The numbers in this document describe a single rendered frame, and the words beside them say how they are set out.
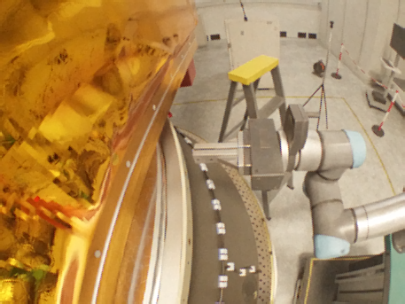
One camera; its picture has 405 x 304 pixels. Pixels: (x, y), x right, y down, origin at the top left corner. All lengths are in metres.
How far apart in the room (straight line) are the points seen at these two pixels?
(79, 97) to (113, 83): 0.06
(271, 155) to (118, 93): 0.25
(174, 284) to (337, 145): 0.36
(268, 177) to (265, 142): 0.07
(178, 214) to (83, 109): 0.25
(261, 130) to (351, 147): 0.17
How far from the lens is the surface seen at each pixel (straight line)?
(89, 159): 0.19
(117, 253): 0.32
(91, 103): 0.22
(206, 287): 0.50
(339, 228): 0.37
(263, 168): 0.28
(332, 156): 0.34
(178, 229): 0.34
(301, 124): 0.27
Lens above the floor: 2.03
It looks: 49 degrees down
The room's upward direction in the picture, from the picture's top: 16 degrees counter-clockwise
